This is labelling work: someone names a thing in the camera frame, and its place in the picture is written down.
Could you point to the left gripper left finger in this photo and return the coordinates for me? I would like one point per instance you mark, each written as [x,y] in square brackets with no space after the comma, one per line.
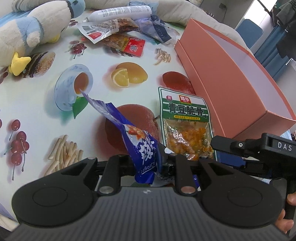
[112,171]

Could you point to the white cabinet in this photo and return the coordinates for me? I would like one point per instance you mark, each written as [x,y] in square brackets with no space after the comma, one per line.
[229,12]

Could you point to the blue facial tissue pack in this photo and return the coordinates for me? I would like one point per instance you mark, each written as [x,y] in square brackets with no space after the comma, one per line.
[154,27]

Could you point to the clear barcode snack packet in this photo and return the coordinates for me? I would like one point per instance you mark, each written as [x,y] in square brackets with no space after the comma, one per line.
[95,32]

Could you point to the pink cardboard box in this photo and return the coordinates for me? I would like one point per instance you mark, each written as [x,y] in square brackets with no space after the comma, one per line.
[243,99]

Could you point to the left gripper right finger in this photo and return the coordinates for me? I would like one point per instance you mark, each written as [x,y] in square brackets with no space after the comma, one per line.
[178,166]

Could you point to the blue spicy snack bag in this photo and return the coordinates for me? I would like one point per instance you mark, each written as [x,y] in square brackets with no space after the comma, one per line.
[142,147]

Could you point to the green bean cartilage snack packet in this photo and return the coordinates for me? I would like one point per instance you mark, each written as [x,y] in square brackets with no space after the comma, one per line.
[185,124]

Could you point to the white blue plush penguin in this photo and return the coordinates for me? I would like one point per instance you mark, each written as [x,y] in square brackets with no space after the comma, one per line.
[44,24]

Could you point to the grey blanket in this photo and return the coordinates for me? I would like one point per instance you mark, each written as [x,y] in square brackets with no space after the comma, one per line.
[179,12]

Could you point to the blue chair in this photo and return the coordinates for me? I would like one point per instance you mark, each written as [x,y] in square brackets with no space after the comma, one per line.
[249,32]

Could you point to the white spray bottle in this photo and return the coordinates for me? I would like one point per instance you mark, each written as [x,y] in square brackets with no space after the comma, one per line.
[133,12]

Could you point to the orange spicy strip snack packet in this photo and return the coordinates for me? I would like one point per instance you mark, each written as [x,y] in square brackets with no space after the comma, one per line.
[126,44]

